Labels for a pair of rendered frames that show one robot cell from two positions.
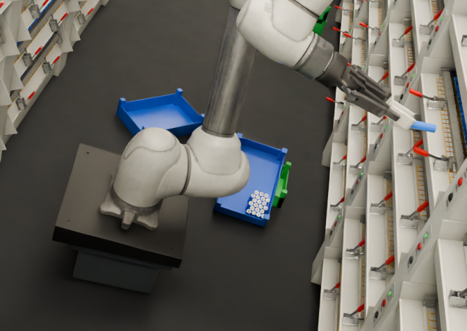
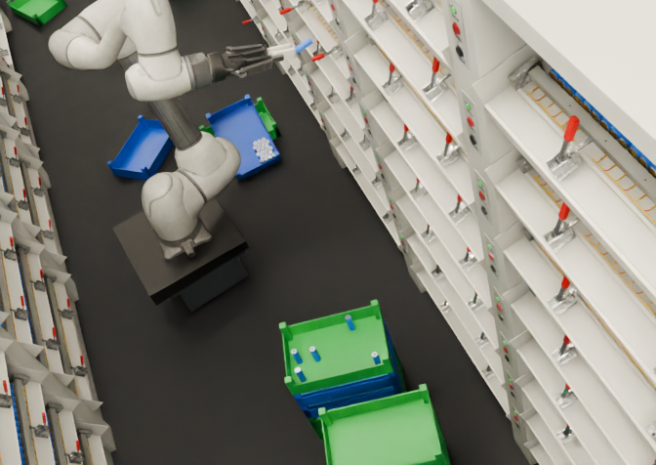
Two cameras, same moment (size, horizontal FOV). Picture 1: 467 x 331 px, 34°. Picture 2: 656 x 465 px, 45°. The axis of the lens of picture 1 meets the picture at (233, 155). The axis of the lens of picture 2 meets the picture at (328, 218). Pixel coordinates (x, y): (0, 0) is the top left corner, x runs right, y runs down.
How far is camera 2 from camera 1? 60 cm
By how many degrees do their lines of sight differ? 13
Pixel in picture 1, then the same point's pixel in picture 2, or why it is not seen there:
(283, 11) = (152, 65)
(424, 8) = not seen: outside the picture
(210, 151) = (197, 160)
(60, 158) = (109, 243)
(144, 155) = (159, 203)
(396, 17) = not seen: outside the picture
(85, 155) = (124, 232)
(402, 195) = (337, 83)
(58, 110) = (75, 211)
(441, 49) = not seen: outside the picture
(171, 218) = (215, 220)
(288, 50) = (179, 85)
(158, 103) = (136, 140)
